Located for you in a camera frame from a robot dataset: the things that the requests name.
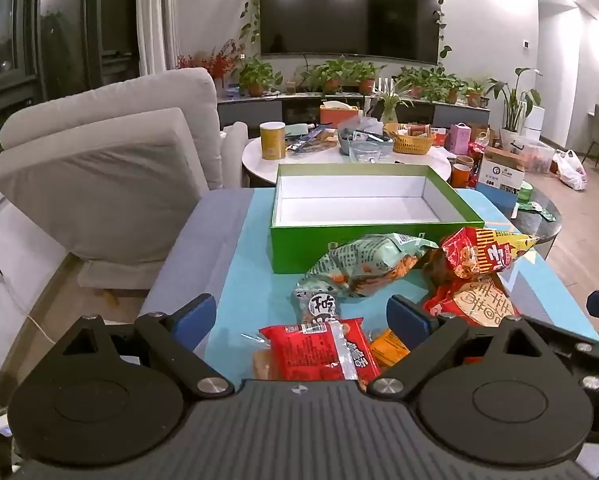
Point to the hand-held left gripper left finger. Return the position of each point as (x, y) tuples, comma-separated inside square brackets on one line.
[(199, 317)]

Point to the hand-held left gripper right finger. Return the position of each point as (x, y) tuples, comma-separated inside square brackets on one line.
[(404, 321)]

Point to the orange snack packet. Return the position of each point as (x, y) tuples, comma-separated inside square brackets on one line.
[(389, 350)]

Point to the dark brown snack packet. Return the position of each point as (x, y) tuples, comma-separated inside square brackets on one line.
[(434, 267)]

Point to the pale green snack bag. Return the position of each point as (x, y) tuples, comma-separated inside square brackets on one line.
[(359, 265)]

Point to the red round pastry packet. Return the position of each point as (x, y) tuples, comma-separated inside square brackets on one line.
[(474, 302)]

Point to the clear packet with black label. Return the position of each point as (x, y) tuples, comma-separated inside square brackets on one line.
[(315, 307)]

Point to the red and yellow snack bag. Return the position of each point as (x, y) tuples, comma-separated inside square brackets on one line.
[(474, 255)]

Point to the red bread packet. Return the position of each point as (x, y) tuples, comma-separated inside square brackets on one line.
[(309, 355)]

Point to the green cardboard box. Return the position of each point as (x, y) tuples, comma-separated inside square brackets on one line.
[(299, 250)]

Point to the dark round side table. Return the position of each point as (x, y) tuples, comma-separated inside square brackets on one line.
[(539, 232)]

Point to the green foil packet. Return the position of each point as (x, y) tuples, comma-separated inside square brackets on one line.
[(534, 209)]

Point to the green round container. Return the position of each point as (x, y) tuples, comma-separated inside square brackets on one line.
[(525, 191)]

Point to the white plastic bag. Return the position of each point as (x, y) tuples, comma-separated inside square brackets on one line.
[(572, 170)]

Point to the orange mug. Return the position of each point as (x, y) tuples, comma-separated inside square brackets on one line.
[(460, 177)]

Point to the round white table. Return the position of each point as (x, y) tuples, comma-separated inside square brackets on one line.
[(259, 167)]

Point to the clear plastic storage bin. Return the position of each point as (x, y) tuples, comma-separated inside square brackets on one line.
[(537, 157)]

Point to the beige sofa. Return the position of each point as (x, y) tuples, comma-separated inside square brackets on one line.
[(104, 180)]

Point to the brown and blue cardboard box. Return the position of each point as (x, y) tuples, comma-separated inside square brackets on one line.
[(499, 175)]

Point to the brown cup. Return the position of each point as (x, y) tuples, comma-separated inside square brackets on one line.
[(464, 160)]

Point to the glass mug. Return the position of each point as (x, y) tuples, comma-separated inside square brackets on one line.
[(364, 152)]

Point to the wicker basket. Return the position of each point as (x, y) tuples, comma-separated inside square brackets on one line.
[(412, 145)]

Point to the grey-blue basin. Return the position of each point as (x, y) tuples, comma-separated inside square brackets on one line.
[(343, 145)]

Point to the yellow can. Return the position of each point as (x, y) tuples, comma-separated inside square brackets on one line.
[(272, 142)]

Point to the pink box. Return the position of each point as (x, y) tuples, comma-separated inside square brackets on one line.
[(460, 139)]

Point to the white air purifier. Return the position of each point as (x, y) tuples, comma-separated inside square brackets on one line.
[(534, 122)]

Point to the long dark blue packet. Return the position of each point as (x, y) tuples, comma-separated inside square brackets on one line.
[(309, 141)]

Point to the dark TV cabinet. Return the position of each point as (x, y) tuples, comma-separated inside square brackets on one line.
[(249, 112)]

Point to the pale green pouch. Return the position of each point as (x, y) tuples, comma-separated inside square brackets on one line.
[(297, 130)]

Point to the orange tissue box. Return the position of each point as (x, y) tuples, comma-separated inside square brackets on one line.
[(337, 115)]

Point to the glass vase with grass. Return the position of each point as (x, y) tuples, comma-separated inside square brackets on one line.
[(392, 102)]

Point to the tall leafy plant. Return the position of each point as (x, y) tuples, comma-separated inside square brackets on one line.
[(512, 105)]

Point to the potted green plant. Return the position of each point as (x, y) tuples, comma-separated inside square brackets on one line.
[(475, 95), (367, 77), (257, 77), (414, 82), (329, 77), (449, 87)]

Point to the red flower arrangement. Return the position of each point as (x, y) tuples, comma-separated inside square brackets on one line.
[(214, 60)]

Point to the trailing vine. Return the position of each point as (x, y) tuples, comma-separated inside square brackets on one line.
[(442, 25), (253, 5)]

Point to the white curtain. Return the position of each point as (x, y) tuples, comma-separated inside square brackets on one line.
[(154, 10)]

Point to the black television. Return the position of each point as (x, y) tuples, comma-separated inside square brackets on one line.
[(349, 15)]

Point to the dark window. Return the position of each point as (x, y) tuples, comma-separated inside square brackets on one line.
[(59, 20)]

